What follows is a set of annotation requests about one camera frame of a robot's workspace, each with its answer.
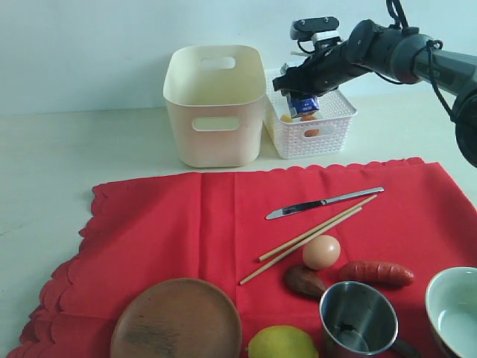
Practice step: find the fried chicken nugget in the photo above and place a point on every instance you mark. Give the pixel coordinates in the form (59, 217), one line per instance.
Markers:
(310, 132)

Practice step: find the pale green ceramic bowl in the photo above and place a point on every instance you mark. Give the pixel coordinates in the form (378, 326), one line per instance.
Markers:
(450, 302)

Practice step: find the dark brown chicken drumstick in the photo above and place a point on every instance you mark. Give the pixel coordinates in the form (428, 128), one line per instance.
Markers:
(304, 281)

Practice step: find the red scalloped cloth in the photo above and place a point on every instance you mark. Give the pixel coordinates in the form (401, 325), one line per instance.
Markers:
(214, 226)

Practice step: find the stainless steel cup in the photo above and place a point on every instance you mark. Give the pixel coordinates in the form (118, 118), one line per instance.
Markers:
(359, 321)

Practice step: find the silver table knife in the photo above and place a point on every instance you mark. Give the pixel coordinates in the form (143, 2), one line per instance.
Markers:
(298, 208)

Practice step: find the cream plastic storage bin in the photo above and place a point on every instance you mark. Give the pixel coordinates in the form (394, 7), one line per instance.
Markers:
(215, 98)

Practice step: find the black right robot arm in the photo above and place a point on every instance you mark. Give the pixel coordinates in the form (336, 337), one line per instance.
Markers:
(396, 53)

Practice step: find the yellow lemon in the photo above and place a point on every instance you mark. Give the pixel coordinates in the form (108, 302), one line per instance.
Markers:
(282, 341)

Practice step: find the red sausage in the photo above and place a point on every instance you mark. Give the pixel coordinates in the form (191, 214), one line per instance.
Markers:
(377, 272)

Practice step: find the white perforated plastic basket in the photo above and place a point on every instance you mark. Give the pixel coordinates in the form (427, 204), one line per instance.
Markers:
(323, 132)

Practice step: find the brown egg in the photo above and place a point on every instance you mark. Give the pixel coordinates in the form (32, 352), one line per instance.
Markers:
(321, 253)

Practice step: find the brown wooden plate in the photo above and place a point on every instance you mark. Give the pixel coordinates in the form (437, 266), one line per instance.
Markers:
(182, 317)

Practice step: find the lower wooden chopstick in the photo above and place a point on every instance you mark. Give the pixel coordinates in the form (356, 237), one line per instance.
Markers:
(300, 244)

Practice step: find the yellow cheese wedge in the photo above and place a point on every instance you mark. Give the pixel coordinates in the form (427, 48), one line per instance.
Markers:
(286, 118)

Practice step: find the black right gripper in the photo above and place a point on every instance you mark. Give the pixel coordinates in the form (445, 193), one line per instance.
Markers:
(320, 74)

